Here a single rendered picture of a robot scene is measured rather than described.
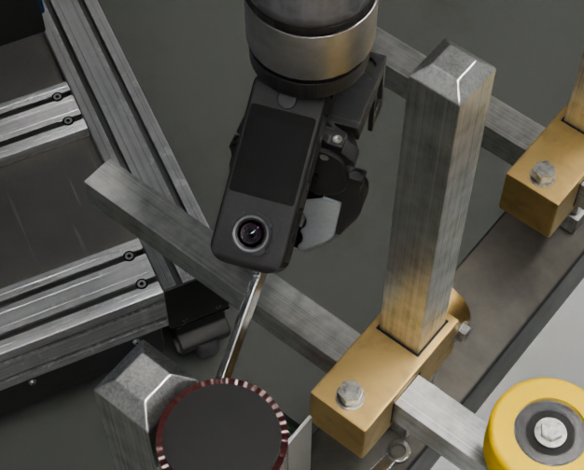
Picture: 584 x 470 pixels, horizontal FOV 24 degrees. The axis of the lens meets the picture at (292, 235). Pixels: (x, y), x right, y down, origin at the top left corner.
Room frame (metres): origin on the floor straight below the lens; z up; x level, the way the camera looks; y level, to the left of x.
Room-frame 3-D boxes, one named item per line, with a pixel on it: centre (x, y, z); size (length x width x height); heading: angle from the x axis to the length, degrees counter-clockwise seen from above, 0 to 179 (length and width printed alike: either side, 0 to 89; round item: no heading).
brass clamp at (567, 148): (0.65, -0.23, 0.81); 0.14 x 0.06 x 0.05; 141
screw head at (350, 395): (0.41, -0.04, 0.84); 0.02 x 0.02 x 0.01
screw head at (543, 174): (0.61, -0.20, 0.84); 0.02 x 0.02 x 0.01
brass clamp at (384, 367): (0.45, -0.07, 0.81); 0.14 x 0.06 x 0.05; 141
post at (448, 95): (0.47, -0.09, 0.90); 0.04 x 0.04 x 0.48; 51
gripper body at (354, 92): (0.52, -0.01, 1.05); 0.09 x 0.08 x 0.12; 161
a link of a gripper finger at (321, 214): (0.51, -0.03, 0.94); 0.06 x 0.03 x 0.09; 161
